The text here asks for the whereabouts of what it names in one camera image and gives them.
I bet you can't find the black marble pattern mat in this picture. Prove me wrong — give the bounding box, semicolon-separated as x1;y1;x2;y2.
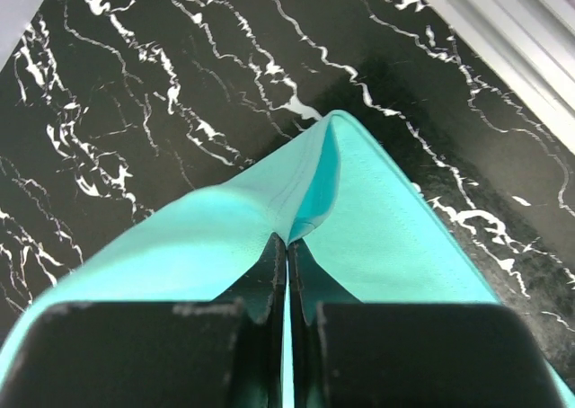
1;0;574;381

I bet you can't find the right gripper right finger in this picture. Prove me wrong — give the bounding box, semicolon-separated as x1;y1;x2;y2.
287;241;567;407

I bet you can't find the right aluminium frame post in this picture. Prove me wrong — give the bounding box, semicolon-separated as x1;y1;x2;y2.
426;0;574;147

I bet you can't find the teal t shirt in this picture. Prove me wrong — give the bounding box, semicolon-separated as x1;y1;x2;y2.
0;110;575;408

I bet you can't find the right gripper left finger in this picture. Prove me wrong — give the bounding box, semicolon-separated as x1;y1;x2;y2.
1;235;286;407

